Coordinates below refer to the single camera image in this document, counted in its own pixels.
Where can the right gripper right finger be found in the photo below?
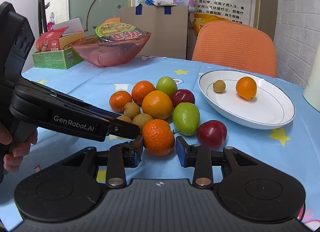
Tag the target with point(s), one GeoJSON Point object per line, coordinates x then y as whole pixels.
{"type": "Point", "coordinates": [202, 159]}

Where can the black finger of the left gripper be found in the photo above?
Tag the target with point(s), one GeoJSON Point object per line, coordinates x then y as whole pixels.
{"type": "Point", "coordinates": [116, 126]}

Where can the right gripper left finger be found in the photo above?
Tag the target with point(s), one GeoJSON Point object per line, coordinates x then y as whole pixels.
{"type": "Point", "coordinates": [118, 157]}

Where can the longan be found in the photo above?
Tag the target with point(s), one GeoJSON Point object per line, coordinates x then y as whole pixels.
{"type": "Point", "coordinates": [131, 110]}
{"type": "Point", "coordinates": [219, 86]}
{"type": "Point", "coordinates": [124, 118]}
{"type": "Point", "coordinates": [141, 119]}

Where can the red plum front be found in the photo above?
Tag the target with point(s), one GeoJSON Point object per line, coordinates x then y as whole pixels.
{"type": "Point", "coordinates": [212, 134]}

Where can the red plum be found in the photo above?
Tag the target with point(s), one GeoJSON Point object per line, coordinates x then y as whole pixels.
{"type": "Point", "coordinates": [212, 134]}
{"type": "Point", "coordinates": [182, 95]}

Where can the small mandarin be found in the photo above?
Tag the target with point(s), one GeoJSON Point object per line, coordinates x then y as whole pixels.
{"type": "Point", "coordinates": [118, 100]}

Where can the bumpy mandarin with stem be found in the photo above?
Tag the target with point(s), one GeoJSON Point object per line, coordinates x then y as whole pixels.
{"type": "Point", "coordinates": [158, 138]}

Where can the green fruit front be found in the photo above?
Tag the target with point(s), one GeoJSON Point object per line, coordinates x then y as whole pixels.
{"type": "Point", "coordinates": [186, 118]}

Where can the green fruit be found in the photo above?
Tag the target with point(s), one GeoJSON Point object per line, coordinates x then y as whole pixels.
{"type": "Point", "coordinates": [167, 85]}
{"type": "Point", "coordinates": [186, 118]}

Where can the mandarin back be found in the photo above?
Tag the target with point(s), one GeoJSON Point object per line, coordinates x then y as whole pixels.
{"type": "Point", "coordinates": [140, 90]}

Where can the large smooth orange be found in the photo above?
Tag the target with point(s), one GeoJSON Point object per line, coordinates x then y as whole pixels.
{"type": "Point", "coordinates": [157, 104]}

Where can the green fruit back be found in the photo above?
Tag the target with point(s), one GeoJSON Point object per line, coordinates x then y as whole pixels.
{"type": "Point", "coordinates": [167, 85]}

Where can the red plum back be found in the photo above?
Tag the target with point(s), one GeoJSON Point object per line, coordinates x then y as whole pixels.
{"type": "Point", "coordinates": [182, 95]}

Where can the green cardboard box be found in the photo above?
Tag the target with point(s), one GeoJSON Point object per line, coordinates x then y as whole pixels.
{"type": "Point", "coordinates": [61, 59]}

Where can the red snack packet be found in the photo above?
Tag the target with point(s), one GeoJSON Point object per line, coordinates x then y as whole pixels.
{"type": "Point", "coordinates": [51, 40]}

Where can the white ceramic plate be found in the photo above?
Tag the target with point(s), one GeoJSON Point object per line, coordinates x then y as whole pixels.
{"type": "Point", "coordinates": [271, 108]}

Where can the UFO instant noodle cup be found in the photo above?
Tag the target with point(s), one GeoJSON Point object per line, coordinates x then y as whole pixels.
{"type": "Point", "coordinates": [116, 31]}

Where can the brown cardboard box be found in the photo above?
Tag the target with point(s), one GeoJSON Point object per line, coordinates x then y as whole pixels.
{"type": "Point", "coordinates": [168, 26]}

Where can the orange chair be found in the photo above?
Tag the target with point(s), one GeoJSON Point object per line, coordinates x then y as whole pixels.
{"type": "Point", "coordinates": [237, 46]}

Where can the white thermos jug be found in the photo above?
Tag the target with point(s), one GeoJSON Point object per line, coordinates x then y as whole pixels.
{"type": "Point", "coordinates": [312, 90]}

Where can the yellow snack bag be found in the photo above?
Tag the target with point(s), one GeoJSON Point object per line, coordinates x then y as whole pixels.
{"type": "Point", "coordinates": [200, 19]}

